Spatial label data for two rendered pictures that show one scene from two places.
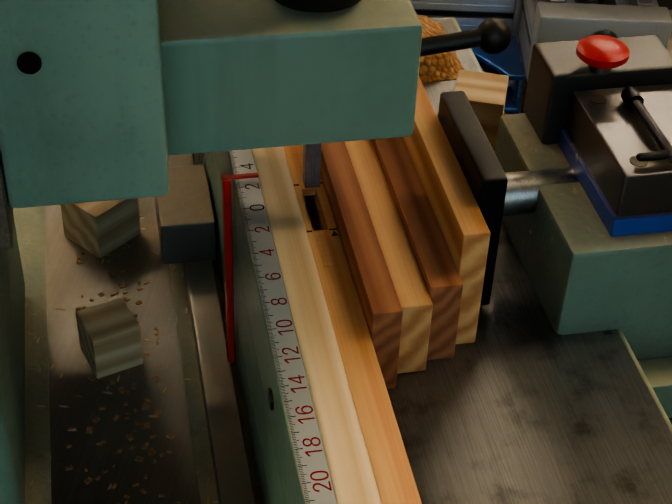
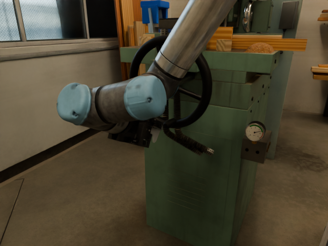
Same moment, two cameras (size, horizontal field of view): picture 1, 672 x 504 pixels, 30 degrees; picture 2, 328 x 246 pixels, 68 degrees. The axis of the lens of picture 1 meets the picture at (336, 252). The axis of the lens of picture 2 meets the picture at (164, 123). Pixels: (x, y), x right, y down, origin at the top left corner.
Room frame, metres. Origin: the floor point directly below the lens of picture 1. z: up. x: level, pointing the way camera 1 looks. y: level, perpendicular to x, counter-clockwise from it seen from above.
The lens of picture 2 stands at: (1.16, -0.88, 0.97)
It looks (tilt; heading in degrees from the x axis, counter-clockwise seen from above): 21 degrees down; 132
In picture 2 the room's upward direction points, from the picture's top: straight up
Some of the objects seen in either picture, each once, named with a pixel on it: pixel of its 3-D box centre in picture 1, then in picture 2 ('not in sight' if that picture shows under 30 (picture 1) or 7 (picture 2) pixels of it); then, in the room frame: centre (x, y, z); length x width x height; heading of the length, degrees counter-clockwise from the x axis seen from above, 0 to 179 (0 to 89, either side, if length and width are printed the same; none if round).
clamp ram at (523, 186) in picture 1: (514, 193); not in sight; (0.59, -0.10, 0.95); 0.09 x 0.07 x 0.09; 12
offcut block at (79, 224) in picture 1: (100, 214); not in sight; (0.72, 0.17, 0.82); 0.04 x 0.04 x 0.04; 52
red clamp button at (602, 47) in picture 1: (602, 51); not in sight; (0.64, -0.15, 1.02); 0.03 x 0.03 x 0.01
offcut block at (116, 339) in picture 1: (109, 337); not in sight; (0.59, 0.14, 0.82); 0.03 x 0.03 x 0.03; 30
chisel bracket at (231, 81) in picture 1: (277, 68); not in sight; (0.59, 0.04, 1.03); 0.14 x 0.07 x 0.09; 102
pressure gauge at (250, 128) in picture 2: not in sight; (255, 133); (0.89, -0.13, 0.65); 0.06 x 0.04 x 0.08; 12
